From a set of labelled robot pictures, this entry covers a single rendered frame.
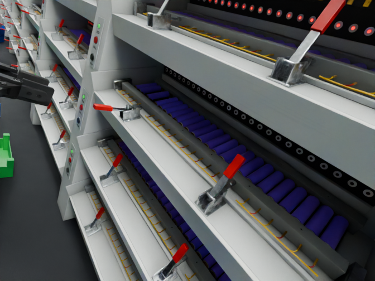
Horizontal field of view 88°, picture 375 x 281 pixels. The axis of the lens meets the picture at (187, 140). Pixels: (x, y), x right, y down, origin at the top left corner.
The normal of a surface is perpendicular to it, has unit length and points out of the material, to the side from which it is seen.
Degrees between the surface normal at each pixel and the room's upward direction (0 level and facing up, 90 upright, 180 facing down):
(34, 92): 90
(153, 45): 110
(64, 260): 0
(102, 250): 20
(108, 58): 90
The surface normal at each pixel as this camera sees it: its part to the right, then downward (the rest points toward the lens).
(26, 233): 0.40, -0.84
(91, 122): 0.62, 0.55
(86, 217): 0.14, -0.79
